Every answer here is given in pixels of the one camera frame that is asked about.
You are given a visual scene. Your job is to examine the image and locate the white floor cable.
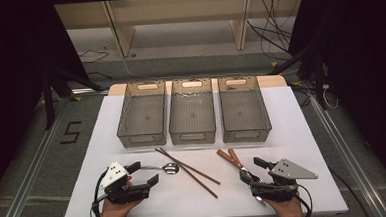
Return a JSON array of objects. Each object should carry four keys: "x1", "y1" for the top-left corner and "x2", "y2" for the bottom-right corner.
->
[{"x1": 321, "y1": 84, "x2": 340, "y2": 111}]

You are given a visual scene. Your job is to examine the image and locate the metal spoon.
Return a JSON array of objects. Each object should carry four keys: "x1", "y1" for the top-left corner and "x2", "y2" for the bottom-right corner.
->
[{"x1": 140, "y1": 161, "x2": 180, "y2": 176}]

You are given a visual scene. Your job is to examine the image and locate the wooden-handled knife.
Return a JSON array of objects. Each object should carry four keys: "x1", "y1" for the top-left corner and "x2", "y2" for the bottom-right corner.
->
[{"x1": 227, "y1": 146, "x2": 267, "y2": 209}]

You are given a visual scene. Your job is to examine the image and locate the bundle of black floor cables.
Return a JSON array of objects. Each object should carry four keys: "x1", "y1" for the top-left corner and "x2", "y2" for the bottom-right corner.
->
[{"x1": 245, "y1": 0, "x2": 310, "y2": 63}]

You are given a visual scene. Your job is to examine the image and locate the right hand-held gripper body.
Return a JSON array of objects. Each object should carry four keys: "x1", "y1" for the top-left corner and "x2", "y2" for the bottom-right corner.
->
[{"x1": 249, "y1": 156, "x2": 320, "y2": 204}]

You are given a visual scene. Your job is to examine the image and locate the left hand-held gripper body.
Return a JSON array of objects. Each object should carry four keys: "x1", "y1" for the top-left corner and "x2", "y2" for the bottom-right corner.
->
[{"x1": 97, "y1": 159, "x2": 153, "y2": 207}]

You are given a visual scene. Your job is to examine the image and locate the person's left hand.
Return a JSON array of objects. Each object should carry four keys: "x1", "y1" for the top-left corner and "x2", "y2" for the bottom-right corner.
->
[{"x1": 93, "y1": 199, "x2": 142, "y2": 217}]

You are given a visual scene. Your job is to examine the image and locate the aluminium floor rail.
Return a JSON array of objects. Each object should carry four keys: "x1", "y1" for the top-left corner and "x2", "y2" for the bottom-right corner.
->
[
  {"x1": 0, "y1": 104, "x2": 79, "y2": 217},
  {"x1": 309, "y1": 91, "x2": 386, "y2": 217}
]

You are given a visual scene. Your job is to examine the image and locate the smoky transparent plastic bin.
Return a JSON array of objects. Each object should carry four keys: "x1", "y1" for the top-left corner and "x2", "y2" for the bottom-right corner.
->
[
  {"x1": 216, "y1": 73, "x2": 273, "y2": 145},
  {"x1": 165, "y1": 76, "x2": 218, "y2": 147},
  {"x1": 114, "y1": 79, "x2": 170, "y2": 149}
]

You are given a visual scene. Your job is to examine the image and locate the thin black floor cable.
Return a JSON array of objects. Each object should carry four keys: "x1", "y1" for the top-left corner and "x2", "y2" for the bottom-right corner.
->
[{"x1": 78, "y1": 48, "x2": 110, "y2": 64}]

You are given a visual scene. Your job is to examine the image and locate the black curtain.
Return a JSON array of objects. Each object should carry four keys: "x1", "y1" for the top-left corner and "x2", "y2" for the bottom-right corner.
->
[
  {"x1": 0, "y1": 0, "x2": 98, "y2": 204},
  {"x1": 286, "y1": 0, "x2": 386, "y2": 197}
]

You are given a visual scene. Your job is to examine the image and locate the black metal stand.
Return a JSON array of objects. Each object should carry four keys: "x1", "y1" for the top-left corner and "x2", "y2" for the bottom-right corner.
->
[
  {"x1": 267, "y1": 41, "x2": 329, "y2": 113},
  {"x1": 41, "y1": 64, "x2": 107, "y2": 131}
]

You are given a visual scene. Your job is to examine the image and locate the white table cover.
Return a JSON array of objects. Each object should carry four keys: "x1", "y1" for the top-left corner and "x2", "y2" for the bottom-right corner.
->
[{"x1": 55, "y1": 82, "x2": 350, "y2": 217}]

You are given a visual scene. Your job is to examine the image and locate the person's right hand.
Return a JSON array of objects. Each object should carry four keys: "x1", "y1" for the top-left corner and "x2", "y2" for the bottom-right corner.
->
[{"x1": 265, "y1": 191, "x2": 306, "y2": 217}]

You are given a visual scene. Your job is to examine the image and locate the light wooden shelf unit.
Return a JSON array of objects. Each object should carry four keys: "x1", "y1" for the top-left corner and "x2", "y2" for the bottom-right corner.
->
[{"x1": 54, "y1": 0, "x2": 309, "y2": 61}]

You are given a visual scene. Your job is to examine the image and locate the right hand-held gripper black cable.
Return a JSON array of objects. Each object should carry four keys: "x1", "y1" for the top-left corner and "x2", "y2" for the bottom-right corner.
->
[{"x1": 293, "y1": 183, "x2": 315, "y2": 217}]

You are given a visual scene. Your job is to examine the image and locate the brown wooden chopstick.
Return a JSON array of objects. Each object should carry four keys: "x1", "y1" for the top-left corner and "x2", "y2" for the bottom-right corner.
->
[
  {"x1": 154, "y1": 145, "x2": 219, "y2": 203},
  {"x1": 158, "y1": 143, "x2": 222, "y2": 189}
]

